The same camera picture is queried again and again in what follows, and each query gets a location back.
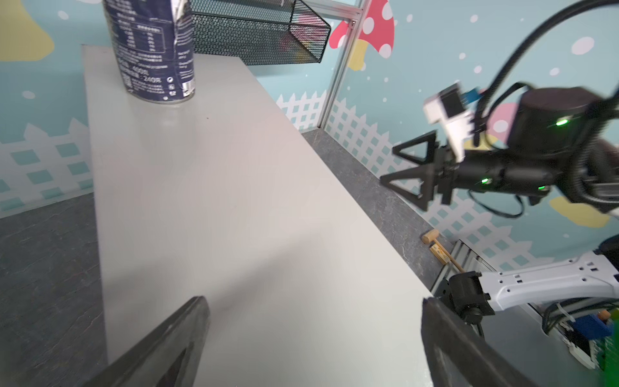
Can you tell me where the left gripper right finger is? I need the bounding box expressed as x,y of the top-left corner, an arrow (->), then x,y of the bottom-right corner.
422,298 -> 535,386

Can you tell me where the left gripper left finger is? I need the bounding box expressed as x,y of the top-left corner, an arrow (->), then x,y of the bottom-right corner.
85,296 -> 211,386

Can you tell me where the wooden toy hammer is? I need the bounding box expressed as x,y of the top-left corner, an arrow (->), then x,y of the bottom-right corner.
421,229 -> 465,273

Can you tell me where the black wire mesh basket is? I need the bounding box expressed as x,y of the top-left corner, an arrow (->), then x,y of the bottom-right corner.
191,0 -> 331,65

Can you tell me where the grey metal cabinet counter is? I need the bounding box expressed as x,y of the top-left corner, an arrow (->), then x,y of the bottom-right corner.
82,45 -> 432,386

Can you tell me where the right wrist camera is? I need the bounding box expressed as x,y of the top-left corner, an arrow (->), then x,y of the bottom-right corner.
422,82 -> 474,163

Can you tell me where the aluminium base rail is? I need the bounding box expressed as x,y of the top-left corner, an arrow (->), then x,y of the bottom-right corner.
432,236 -> 618,372

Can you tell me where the dark blue tall can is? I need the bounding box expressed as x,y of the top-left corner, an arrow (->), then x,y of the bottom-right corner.
103,0 -> 195,104

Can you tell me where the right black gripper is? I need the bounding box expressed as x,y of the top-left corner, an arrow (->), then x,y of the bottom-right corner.
380,131 -> 459,211

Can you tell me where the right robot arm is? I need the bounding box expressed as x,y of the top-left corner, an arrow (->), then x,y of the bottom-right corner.
380,1 -> 618,332

